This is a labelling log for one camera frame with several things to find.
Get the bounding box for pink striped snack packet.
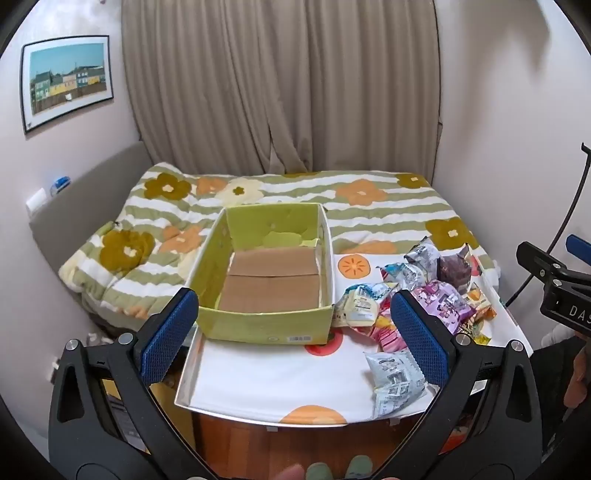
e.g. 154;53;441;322
369;318;411;354

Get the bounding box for grey and white snack packet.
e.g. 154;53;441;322
364;348;439;421

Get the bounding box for grey headboard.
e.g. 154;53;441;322
28;141;154;278

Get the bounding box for small blue white packet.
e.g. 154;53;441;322
335;281;400;328

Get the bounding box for person's right hand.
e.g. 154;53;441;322
564;342;591;409

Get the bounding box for yellow snack packet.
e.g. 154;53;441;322
457;320;492;347

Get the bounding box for floral striped blanket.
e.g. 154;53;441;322
60;161;502;324

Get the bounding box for pink and purple snack packet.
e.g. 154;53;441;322
413;281;476;334

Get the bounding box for black curved tube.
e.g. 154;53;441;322
504;143;591;308

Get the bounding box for framed wall picture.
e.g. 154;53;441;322
19;34;114;136

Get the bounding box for green cardboard box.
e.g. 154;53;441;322
185;202;335;344

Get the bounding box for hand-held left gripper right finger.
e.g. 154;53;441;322
369;290;542;480

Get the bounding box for silver snack packet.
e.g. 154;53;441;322
404;237;441;282

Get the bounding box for white wall socket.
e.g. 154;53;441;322
25;187;49;215

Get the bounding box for dark purple snack packet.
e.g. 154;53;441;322
436;244;483;291

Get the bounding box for beige curtain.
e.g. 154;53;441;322
121;0;441;180

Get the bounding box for orange snack packet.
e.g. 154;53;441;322
464;286;497;321

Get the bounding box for light blue snack packet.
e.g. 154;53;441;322
379;261;423;291

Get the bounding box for white orange-print tablecloth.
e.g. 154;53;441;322
175;240;532;425

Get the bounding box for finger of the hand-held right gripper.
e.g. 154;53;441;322
567;234;591;259
516;241;573;288

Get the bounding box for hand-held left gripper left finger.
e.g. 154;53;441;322
48;287;218;480

